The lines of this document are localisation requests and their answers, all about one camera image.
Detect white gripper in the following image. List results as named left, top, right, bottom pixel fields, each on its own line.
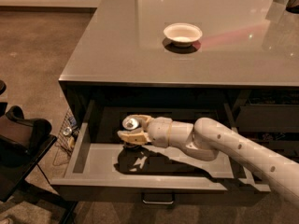
left=117, top=115, right=172, bottom=147

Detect blue pepsi can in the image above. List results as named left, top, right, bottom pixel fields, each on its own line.
left=121, top=116, right=145, bottom=147

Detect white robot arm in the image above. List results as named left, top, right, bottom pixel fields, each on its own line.
left=118, top=115, right=299, bottom=206

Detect grey open top drawer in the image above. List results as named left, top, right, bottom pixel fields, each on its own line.
left=50, top=101, right=270, bottom=206

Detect grey cabinet counter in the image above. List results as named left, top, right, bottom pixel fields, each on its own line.
left=59, top=0, right=298, bottom=120

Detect white bowl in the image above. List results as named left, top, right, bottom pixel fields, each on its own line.
left=164, top=23, right=203, bottom=48

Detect black chair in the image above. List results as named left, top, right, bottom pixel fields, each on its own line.
left=0, top=79, right=78, bottom=224

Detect dark lower side drawers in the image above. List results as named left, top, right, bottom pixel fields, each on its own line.
left=233, top=90, right=299, bottom=161

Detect metal drawer handle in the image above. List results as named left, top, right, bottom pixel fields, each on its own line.
left=141, top=193, right=175, bottom=205

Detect wire mesh basket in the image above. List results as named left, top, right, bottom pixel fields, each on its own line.
left=55, top=109, right=79, bottom=156

